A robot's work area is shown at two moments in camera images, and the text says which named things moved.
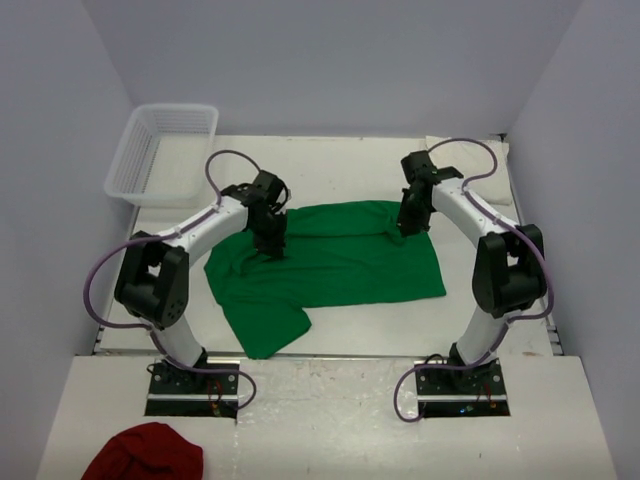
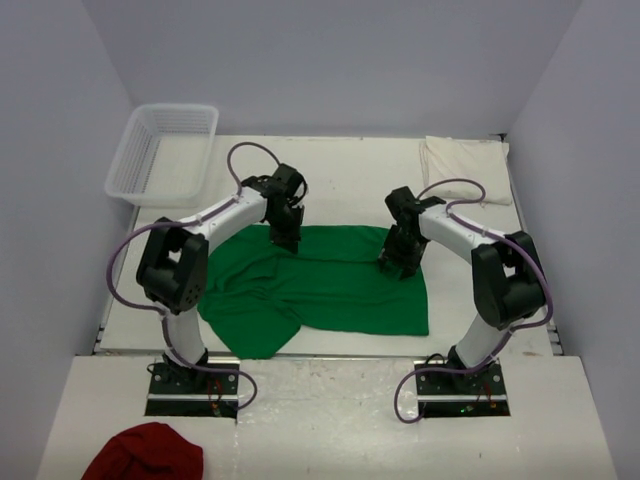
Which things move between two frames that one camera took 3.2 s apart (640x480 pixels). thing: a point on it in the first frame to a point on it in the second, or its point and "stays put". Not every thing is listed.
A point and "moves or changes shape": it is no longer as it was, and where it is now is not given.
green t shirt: [334, 254] moves or changes shape
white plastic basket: [163, 154] stays put
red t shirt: [154, 451] stays put
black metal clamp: [209, 389] stays put
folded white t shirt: [483, 165] stays put
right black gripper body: [414, 217] to [399, 244]
